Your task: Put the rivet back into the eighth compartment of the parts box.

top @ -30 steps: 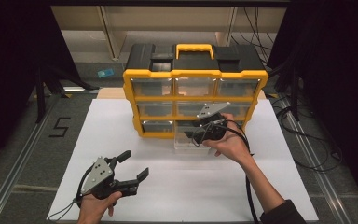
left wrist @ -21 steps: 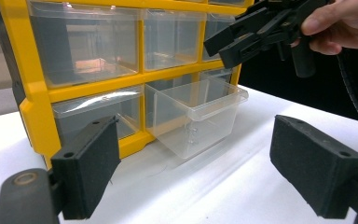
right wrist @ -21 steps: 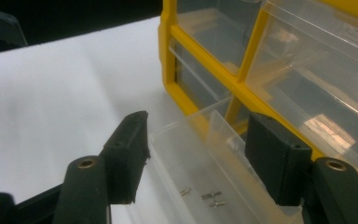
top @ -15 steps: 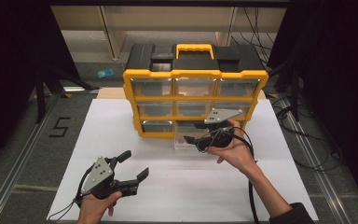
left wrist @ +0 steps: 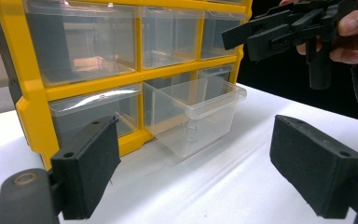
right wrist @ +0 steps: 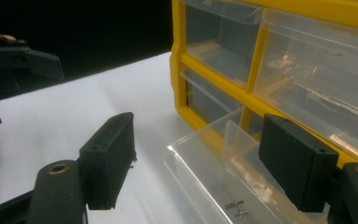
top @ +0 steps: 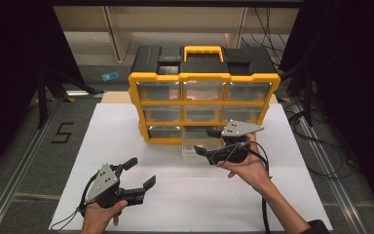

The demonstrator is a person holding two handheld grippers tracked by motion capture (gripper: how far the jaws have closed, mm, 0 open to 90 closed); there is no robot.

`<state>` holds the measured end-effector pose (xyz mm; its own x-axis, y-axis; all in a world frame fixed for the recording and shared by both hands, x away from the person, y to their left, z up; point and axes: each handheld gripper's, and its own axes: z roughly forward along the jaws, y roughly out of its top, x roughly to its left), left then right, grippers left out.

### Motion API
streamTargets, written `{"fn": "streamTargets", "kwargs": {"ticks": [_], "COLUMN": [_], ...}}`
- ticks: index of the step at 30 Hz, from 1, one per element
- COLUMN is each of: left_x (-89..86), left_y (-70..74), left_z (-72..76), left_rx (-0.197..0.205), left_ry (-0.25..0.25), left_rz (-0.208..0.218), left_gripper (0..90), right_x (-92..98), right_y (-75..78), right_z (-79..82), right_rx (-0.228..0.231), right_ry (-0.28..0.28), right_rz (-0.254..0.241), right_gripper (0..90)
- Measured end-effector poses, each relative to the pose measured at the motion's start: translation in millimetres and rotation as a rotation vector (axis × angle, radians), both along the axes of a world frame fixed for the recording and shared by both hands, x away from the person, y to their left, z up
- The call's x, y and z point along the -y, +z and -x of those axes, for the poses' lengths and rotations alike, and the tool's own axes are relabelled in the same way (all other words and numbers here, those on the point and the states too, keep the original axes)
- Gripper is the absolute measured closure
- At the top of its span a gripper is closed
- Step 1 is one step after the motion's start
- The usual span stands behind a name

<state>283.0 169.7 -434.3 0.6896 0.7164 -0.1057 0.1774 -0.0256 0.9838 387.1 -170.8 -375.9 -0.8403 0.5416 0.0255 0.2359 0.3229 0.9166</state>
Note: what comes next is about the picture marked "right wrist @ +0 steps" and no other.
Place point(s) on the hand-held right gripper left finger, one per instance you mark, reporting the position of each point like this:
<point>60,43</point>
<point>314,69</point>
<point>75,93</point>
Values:
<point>107,161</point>

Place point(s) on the pile of small white parts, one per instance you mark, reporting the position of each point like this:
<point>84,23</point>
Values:
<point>254,184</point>

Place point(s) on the clear plastic screw drawer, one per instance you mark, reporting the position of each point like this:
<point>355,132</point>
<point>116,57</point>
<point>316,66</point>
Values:
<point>199,174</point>

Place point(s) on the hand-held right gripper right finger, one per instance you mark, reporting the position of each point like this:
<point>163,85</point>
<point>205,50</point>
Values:
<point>296,161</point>

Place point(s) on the small metal screw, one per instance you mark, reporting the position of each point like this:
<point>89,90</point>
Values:
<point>241,213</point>
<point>233,204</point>

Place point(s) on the set of clear empty bins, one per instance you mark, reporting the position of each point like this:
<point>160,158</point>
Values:
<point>307,77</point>

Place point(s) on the yellow black storage organizer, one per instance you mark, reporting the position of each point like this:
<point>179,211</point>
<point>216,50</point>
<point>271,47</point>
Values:
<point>180,62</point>

